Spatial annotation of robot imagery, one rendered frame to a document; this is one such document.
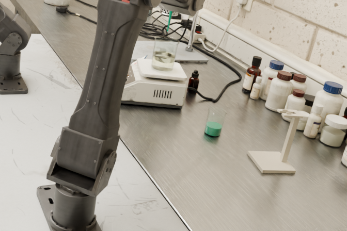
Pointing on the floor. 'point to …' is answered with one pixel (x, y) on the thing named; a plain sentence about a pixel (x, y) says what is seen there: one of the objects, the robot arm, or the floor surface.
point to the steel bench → (256, 187)
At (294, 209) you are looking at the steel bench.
